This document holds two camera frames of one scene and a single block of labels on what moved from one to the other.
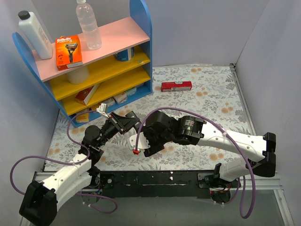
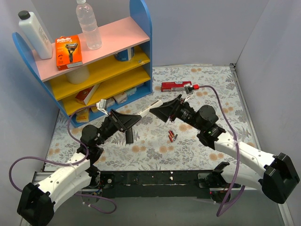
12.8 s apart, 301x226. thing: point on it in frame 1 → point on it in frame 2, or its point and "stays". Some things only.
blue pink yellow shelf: [118, 73] stays
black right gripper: [150, 140] → [175, 109]
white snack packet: [119, 98] stays
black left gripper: [120, 124] stays
